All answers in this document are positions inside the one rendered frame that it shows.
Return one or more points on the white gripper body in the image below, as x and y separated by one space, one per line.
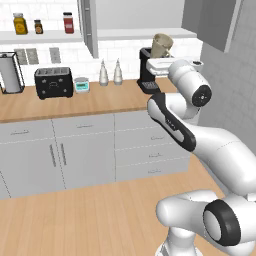
160 66

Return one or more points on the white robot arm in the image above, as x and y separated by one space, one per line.
226 156

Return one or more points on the grey base cabinet door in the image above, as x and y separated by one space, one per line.
3 188
30 170
90 160

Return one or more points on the black coffee machine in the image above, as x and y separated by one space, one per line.
145 66

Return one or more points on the tan glass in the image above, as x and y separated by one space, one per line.
162 42

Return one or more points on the grey shaker bottle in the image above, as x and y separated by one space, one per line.
103 75
118 74

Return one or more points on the grey drawer front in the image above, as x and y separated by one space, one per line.
133 172
133 157
131 120
133 140
83 131
26 128

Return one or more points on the red spice jar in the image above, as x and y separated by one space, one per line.
68 24

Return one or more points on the black toaster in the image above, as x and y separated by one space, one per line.
53 83

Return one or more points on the small brown spice jar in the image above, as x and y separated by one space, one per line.
38 28

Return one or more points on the yellow spice jar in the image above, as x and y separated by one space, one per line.
20 26

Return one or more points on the grey wall cabinet body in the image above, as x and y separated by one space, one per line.
140 16

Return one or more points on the wide grey wall cabinet door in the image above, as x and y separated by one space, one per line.
216 20

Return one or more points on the narrow grey wall cabinet door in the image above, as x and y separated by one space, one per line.
89 26

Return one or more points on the grey wall outlet plate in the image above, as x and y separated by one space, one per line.
32 56
55 55
20 56

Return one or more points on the white wall shelf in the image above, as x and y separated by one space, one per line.
40 36

